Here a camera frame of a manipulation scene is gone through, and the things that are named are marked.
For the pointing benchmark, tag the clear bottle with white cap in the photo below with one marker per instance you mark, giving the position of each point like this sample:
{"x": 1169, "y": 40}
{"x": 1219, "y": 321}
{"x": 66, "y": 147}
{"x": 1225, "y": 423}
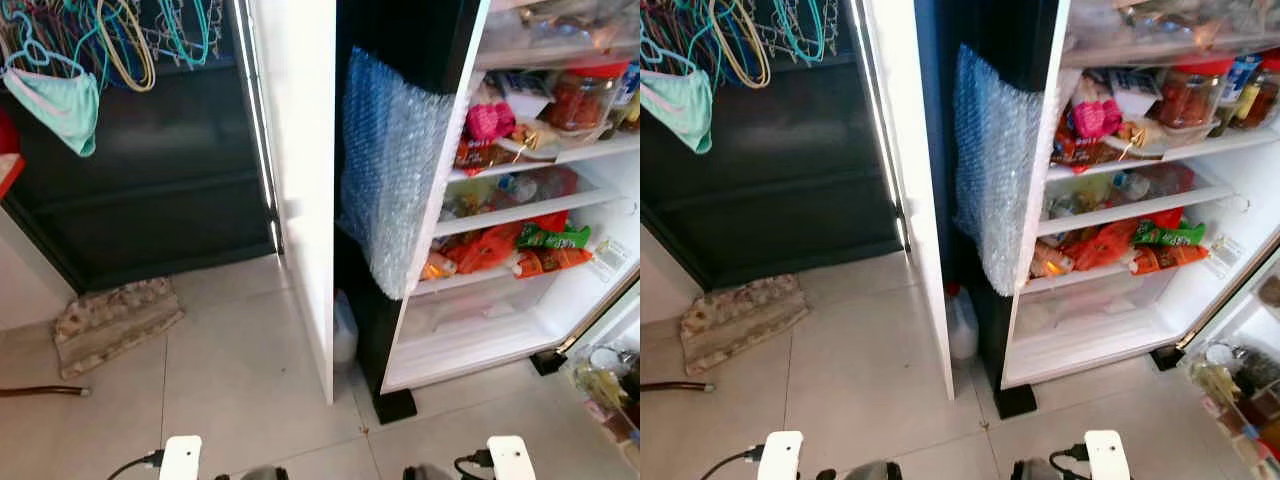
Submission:
{"x": 1150, "y": 183}
{"x": 530, "y": 188}

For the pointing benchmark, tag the white fridge door with shelves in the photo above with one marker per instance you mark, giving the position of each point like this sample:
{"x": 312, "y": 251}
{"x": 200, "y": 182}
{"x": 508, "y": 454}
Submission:
{"x": 1100, "y": 320}
{"x": 500, "y": 320}

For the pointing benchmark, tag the black fridge body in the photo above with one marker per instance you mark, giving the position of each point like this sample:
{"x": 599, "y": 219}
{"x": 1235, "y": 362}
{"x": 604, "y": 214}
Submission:
{"x": 420, "y": 40}
{"x": 1010, "y": 30}

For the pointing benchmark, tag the green snack packet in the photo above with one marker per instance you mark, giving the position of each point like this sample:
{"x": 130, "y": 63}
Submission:
{"x": 1168, "y": 235}
{"x": 555, "y": 238}

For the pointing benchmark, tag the small orange sachet packet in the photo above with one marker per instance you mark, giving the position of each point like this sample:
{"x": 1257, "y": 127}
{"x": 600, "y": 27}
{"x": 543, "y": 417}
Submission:
{"x": 1165, "y": 259}
{"x": 550, "y": 262}

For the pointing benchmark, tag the mint green cloth mask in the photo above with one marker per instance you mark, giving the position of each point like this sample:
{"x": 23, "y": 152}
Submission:
{"x": 60, "y": 105}
{"x": 685, "y": 105}

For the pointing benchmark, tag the white door rack with condiments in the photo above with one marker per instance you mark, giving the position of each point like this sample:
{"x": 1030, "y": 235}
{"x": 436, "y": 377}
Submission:
{"x": 1240, "y": 380}
{"x": 610, "y": 380}

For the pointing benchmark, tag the glass jar with red lid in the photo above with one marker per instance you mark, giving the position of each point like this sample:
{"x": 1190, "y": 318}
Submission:
{"x": 580, "y": 100}
{"x": 1190, "y": 95}

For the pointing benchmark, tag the large orange red packet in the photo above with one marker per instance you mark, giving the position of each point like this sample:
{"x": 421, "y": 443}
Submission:
{"x": 485, "y": 250}
{"x": 1095, "y": 245}

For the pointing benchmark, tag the black cabinet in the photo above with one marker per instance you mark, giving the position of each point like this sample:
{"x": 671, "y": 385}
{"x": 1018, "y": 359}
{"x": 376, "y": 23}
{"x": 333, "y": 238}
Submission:
{"x": 150, "y": 180}
{"x": 790, "y": 180}

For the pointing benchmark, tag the brown red snack bag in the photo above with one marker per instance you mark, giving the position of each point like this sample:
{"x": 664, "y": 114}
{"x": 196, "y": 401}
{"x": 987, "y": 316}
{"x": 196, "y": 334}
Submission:
{"x": 1080, "y": 150}
{"x": 485, "y": 155}

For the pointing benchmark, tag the pink snack packet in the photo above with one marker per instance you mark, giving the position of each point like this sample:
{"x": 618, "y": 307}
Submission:
{"x": 1095, "y": 118}
{"x": 490, "y": 120}

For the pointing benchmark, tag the yellow clothes hanger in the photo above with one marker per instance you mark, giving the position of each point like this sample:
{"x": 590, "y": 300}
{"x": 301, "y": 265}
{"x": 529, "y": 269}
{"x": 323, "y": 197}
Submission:
{"x": 745, "y": 45}
{"x": 135, "y": 50}

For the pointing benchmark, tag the clear bubble wrap sheet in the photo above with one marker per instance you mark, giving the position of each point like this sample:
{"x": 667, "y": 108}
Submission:
{"x": 995, "y": 170}
{"x": 395, "y": 170}

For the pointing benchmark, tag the teal clothes hanger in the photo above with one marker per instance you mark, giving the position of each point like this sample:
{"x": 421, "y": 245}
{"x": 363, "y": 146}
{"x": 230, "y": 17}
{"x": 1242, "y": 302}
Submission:
{"x": 800, "y": 25}
{"x": 190, "y": 30}

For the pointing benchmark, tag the silver metal door strip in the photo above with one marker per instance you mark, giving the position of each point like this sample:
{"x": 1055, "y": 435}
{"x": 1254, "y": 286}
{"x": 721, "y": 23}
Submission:
{"x": 258, "y": 120}
{"x": 885, "y": 120}

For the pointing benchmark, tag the white upright panel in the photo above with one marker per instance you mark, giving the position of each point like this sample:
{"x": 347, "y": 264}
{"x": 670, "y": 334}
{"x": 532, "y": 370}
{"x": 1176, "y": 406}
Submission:
{"x": 300, "y": 150}
{"x": 915, "y": 150}

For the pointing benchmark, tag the white plastic jug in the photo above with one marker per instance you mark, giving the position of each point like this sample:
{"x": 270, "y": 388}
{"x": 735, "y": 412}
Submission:
{"x": 962, "y": 325}
{"x": 345, "y": 335}

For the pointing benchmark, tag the red plastic object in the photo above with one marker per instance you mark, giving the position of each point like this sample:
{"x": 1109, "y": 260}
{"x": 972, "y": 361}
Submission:
{"x": 8, "y": 150}

